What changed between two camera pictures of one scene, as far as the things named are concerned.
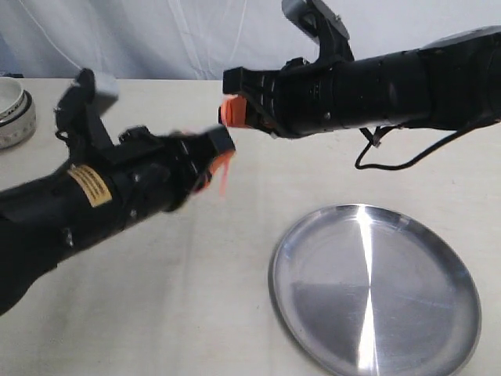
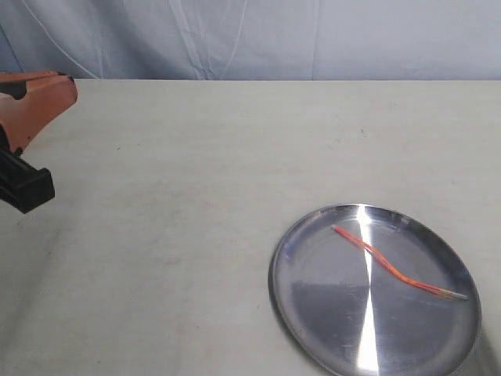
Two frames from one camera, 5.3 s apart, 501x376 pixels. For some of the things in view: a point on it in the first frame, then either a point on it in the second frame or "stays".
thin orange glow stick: [223, 175] -> [427, 288]
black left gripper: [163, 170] -> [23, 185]
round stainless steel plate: [361, 290] stays
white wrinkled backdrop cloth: [196, 39] stays
